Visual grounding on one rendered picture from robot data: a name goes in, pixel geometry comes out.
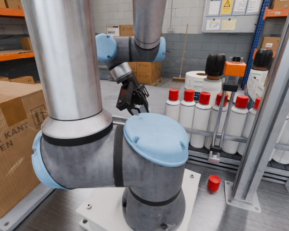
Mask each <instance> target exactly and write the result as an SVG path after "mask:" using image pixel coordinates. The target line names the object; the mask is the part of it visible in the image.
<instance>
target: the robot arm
mask: <svg viewBox="0 0 289 231"><path fill-rule="evenodd" d="M21 4H22V8H23V12H24V16H25V20H26V24H27V28H28V33H29V37H30V41H31V45H32V48H33V54H34V57H35V61H36V65H37V69H38V73H39V78H40V82H41V86H42V90H43V93H44V99H45V102H46V106H47V110H48V114H49V115H48V117H47V118H46V119H45V120H44V121H43V123H42V124H41V130H40V131H39V132H38V134H37V135H36V137H35V139H34V142H33V146H32V149H33V150H34V154H33V155H32V164H33V169H34V172H35V174H36V176H37V177H38V179H39V180H40V181H41V182H42V183H43V184H44V185H46V186H48V187H50V188H62V189H65V190H73V189H76V188H108V187H125V189H124V192H123V195H122V213H123V217H124V219H125V221H126V223H127V225H128V226H129V227H130V228H131V229H132V230H133V231H176V230H177V229H178V228H179V227H180V225H181V224H182V221H183V219H184V214H185V210H186V202H185V197H184V193H183V190H182V182H183V176H184V170H185V165H186V161H187V159H188V156H189V152H188V146H189V137H188V135H187V133H186V131H185V129H184V128H183V127H182V126H181V125H180V124H179V123H178V122H177V121H175V120H173V119H172V118H170V117H167V116H165V115H161V114H156V113H151V108H150V107H149V105H148V101H147V99H146V96H147V97H149V93H148V91H147V90H146V88H145V86H144V84H143V85H141V86H140V84H139V82H138V80H137V79H136V77H135V75H134V73H131V71H132V70H131V68H130V66H129V64H128V62H150V63H153V62H161V61H163V60H164V58H165V52H166V42H165V39H164V37H161V31H162V25H163V20H164V15H165V9H166V4H167V0H133V30H134V37H113V36H112V35H111V34H104V33H102V34H98V35H96V36H95V29H94V16H93V7H92V0H21ZM98 60H99V61H101V62H104V63H105V64H106V66H107V68H108V69H109V71H110V73H111V75H112V76H113V78H114V80H116V82H117V84H119V83H122V84H123V85H122V86H121V89H120V93H119V96H118V100H117V104H116V108H118V109H119V110H120V111H122V110H124V109H127V110H128V112H129V113H130V114H131V115H132V116H131V117H130V118H128V119H127V121H126V123H125V124H124V125H113V121H112V115H111V113H110V112H108V111H106V110H105V109H104V108H103V106H102V96H101V87H100V75H99V65H98ZM144 88H145V90H146V92H147V94H146V92H145V90H144ZM143 91H144V92H143ZM136 105H141V106H140V108H138V107H137V106H136Z"/></svg>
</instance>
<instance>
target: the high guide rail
mask: <svg viewBox="0 0 289 231"><path fill-rule="evenodd" d="M112 119H114V120H119V121H127V119H128V117H123V116H117V115H112ZM183 128H184V129H185V131H186V132H187V133H192V134H197V135H202V136H208V137H213V133H214V132H209V131H203V130H198V129H192V128H187V127H183ZM216 138H221V133H217V137H216ZM224 139H225V140H230V141H236V142H241V143H247V140H248V138H245V137H238V136H232V135H227V134H225V137H224ZM274 148H275V149H280V150H286V151H289V145H285V144H279V143H276V145H275V147H274Z"/></svg>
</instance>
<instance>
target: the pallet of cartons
mask: <svg viewBox="0 0 289 231"><path fill-rule="evenodd" d="M106 29H107V34H111V35H112V36H113V37H134V30H133V25H107V26H106ZM128 64H129V66H130V68H131V70H132V71H131V73H134V75H135V77H136V79H137V80H138V82H139V84H144V85H152V86H158V85H159V83H161V82H162V77H161V76H160V72H161V70H160V67H161V62H153V63H150V62H128Z"/></svg>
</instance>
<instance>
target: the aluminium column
mask: <svg viewBox="0 0 289 231"><path fill-rule="evenodd" d="M288 113H289V12H288V16H287V19H286V22H285V25H284V28H283V31H282V34H281V37H280V41H279V43H278V47H277V50H276V53H275V56H274V59H273V62H272V66H271V69H270V72H269V74H268V77H267V81H266V84H265V87H264V90H263V93H262V96H261V100H260V102H259V106H258V109H257V112H256V115H255V118H254V121H253V124H252V127H251V131H250V134H249V137H248V140H247V143H246V146H245V149H244V152H243V155H242V159H241V162H240V164H239V168H238V171H237V174H236V177H235V180H234V183H233V187H232V189H233V198H234V199H236V200H239V201H242V202H246V203H251V202H252V200H253V197H254V195H255V193H256V190H257V188H258V186H259V183H260V181H261V178H262V176H263V173H264V171H265V169H266V166H267V164H268V162H269V159H270V157H271V154H272V152H273V149H274V147H275V145H276V142H277V140H278V137H279V135H280V132H281V130H282V128H283V125H284V123H285V121H286V118H287V116H288Z"/></svg>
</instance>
